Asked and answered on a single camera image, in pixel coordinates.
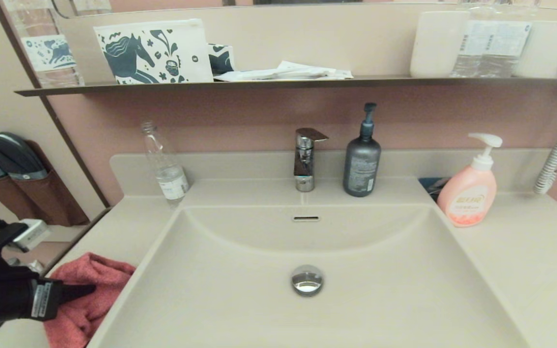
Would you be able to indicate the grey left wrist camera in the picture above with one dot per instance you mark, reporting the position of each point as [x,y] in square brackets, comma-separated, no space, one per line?
[29,234]

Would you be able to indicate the pink fluffy cleaning cloth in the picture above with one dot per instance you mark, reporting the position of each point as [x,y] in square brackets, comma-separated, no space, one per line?
[104,280]

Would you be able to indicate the grey pump bottle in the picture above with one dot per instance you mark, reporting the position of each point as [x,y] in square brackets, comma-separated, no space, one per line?
[361,169]

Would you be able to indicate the white horse print pouch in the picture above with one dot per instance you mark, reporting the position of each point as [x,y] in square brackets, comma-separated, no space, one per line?
[153,53]

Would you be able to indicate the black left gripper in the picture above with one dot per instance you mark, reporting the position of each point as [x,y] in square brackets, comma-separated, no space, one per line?
[20,299]

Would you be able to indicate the small dark print pouch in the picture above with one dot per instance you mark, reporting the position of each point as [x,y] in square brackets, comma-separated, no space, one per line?
[221,60]

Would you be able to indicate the brown wall shelf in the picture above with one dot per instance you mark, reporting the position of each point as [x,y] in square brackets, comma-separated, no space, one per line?
[259,84]

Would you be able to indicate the white paper packets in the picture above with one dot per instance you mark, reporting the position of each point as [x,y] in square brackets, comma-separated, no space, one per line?
[283,72]

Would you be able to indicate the grey capped water bottle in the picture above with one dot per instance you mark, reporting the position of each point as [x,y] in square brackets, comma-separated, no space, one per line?
[34,267]

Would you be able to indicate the chrome sink drain stopper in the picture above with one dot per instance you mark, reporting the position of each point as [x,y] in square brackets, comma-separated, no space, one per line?
[307,280]

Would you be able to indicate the clear plastic water bottle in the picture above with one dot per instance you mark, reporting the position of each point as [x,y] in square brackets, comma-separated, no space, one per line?
[169,176]

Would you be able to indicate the chrome lever faucet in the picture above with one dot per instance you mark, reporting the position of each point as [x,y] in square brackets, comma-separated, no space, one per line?
[303,159]

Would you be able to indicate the beige wash basin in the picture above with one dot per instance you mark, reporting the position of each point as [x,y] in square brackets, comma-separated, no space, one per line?
[365,299]

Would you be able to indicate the dark blue flat packet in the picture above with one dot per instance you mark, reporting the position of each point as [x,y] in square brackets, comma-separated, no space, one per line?
[431,186]

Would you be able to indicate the wall mirror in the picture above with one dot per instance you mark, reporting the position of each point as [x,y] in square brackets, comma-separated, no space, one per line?
[307,2]

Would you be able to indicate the pink soap pump bottle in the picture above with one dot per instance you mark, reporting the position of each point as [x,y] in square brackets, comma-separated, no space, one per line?
[467,193]

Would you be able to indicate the brown fabric slipper holder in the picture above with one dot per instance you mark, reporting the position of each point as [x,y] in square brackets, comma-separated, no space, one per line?
[51,203]

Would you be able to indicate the labelled water bottle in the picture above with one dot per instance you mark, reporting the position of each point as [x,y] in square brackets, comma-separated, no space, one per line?
[476,46]
[513,46]

